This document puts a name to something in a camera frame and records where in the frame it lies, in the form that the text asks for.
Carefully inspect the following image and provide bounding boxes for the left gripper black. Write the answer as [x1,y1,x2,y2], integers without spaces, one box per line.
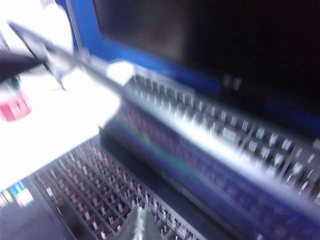
[0,49,35,123]

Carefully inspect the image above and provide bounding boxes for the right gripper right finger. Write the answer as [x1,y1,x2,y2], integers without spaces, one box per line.
[140,207,161,240]

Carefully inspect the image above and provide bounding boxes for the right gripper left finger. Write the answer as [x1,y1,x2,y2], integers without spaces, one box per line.
[121,204,142,240]

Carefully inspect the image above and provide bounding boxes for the black Hasee laptop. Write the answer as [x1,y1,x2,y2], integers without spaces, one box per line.
[0,109,320,240]

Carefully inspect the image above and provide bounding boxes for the black desktop keyboard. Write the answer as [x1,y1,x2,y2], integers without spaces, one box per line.
[122,72,320,201]

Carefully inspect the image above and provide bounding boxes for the black ASUS monitor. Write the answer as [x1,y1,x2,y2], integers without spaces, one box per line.
[92,0,320,106]

